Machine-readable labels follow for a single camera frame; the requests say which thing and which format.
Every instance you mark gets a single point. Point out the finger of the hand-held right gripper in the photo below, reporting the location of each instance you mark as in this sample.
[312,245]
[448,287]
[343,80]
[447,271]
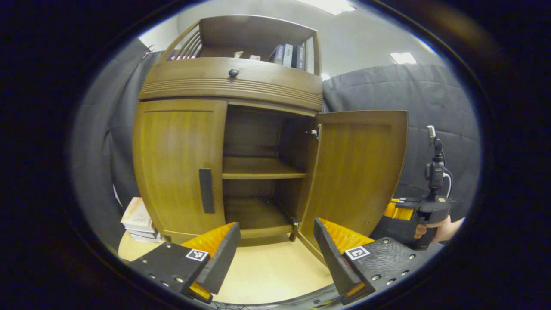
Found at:
[400,211]

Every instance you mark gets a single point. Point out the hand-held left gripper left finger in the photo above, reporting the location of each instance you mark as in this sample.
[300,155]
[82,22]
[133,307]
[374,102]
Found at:
[224,258]

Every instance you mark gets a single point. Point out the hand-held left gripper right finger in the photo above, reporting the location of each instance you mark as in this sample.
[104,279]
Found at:
[331,258]

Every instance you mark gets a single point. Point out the wooden cabinet door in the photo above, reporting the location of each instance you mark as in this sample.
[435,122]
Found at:
[172,172]
[357,172]

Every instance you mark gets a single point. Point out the wooden double-door shoe cabinet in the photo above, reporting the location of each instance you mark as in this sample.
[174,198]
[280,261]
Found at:
[254,133]

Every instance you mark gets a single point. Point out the metal door hinge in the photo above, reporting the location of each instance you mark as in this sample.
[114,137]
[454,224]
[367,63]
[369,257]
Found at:
[294,226]
[314,132]

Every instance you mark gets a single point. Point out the wooden inner cabinet shelf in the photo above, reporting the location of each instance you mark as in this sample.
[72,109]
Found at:
[258,168]

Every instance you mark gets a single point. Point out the wooden cabinet drawer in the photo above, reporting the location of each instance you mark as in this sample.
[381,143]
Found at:
[258,84]

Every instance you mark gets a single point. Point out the stack of books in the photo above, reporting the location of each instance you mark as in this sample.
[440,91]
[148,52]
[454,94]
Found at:
[137,215]

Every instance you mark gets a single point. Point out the black backdrop cloth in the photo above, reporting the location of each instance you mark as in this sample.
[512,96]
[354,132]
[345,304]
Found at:
[409,94]

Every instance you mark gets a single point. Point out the small ceiling light panel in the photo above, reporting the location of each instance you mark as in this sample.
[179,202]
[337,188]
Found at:
[403,58]

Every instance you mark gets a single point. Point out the black book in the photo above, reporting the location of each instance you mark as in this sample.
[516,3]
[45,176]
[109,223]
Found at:
[299,58]

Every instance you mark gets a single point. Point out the black drawer knob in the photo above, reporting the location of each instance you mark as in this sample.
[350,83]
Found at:
[233,72]

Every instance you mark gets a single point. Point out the grey book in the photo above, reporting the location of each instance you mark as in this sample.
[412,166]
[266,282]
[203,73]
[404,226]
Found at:
[288,56]

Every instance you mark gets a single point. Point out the large ceiling light panel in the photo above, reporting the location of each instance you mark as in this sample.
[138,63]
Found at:
[331,5]

